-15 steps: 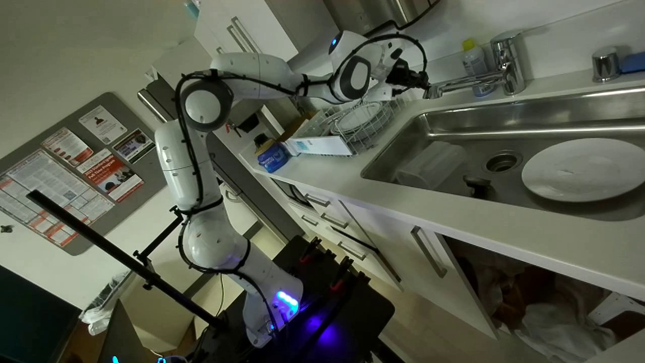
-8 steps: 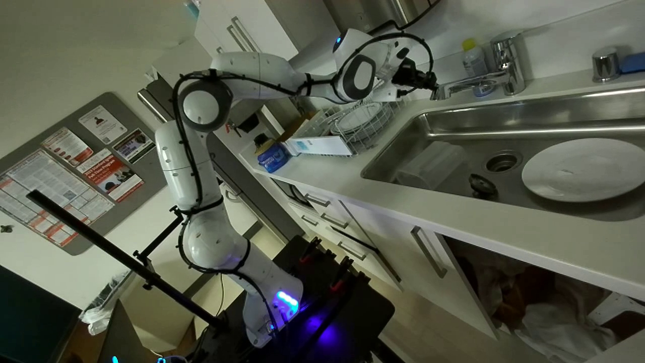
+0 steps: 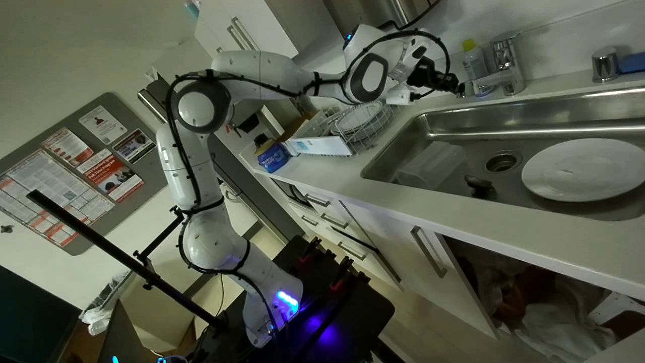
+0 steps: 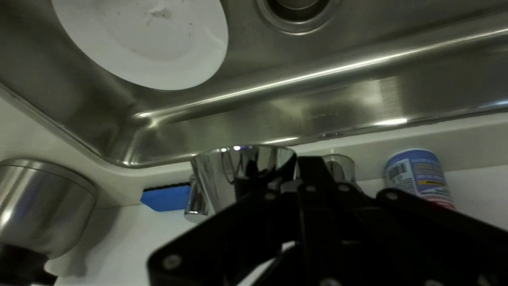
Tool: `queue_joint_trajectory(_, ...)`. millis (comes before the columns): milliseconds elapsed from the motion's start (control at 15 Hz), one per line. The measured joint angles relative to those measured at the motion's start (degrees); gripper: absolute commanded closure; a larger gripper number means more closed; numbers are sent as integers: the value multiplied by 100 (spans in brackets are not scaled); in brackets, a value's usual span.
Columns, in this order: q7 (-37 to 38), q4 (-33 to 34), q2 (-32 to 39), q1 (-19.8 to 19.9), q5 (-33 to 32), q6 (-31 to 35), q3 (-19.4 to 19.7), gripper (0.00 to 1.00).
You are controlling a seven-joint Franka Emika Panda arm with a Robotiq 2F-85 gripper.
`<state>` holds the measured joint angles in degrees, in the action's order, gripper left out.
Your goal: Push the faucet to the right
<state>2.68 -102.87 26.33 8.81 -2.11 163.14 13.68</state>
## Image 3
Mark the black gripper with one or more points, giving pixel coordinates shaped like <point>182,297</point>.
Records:
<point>424,73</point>

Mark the chrome kitchen faucet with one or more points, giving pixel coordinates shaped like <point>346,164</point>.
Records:
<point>506,62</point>

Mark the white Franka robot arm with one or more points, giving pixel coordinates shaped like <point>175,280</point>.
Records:
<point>262,66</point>

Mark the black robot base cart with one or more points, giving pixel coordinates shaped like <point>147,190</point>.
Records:
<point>336,302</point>

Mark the clear soap bottle yellow cap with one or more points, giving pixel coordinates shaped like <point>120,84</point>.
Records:
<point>474,61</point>

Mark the stainless steel sink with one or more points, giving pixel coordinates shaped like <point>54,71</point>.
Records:
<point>445,127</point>

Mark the white cloth in sink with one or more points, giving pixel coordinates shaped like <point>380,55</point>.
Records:
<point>429,164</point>

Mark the sink drain strainer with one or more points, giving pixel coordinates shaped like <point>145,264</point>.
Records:
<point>503,161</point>

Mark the stacked plates in rack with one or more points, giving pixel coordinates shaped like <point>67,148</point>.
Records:
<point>363,123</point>

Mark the black sink stopper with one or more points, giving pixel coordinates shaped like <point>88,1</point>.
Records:
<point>476,186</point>

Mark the metal paper towel dispenser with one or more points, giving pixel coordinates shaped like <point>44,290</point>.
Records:
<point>365,13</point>

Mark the white and blue box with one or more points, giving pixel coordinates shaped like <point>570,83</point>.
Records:
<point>315,146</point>

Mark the metal cup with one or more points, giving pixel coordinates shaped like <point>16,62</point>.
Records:
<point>608,64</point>

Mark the white round plate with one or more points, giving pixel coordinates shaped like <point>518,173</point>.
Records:
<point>586,169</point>

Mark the blue sponge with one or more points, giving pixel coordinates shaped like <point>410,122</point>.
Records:
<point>633,62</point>

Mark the white drawer unit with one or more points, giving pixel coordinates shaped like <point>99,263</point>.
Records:
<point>336,224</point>

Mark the white plastic bag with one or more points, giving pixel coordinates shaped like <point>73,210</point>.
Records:
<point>556,323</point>

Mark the black tripod pole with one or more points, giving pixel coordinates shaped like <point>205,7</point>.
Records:
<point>114,253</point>

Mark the grey notice board with posters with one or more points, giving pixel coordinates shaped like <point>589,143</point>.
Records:
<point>73,173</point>

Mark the dark monitor screen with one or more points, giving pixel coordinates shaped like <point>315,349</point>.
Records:
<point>30,323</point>

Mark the white wall cabinet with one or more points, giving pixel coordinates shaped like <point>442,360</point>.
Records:
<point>248,26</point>

